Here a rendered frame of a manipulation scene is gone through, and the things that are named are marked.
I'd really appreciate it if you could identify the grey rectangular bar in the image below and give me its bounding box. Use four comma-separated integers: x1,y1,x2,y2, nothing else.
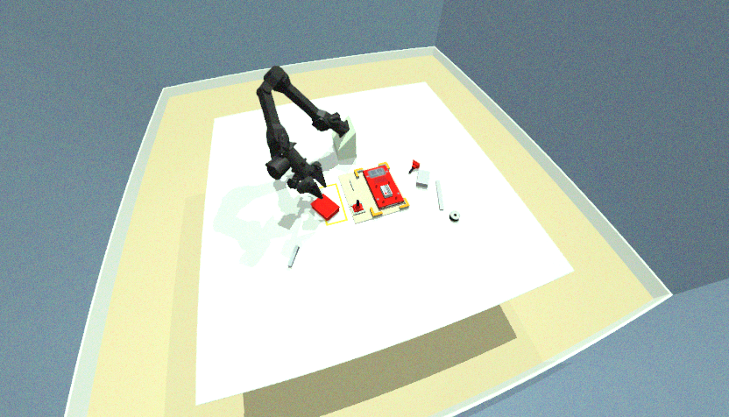
435,180,444,211

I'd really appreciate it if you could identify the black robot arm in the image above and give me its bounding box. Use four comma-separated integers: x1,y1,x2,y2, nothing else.
257,66,350,180

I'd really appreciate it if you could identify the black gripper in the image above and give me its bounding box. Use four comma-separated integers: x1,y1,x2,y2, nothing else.
291,156,327,199

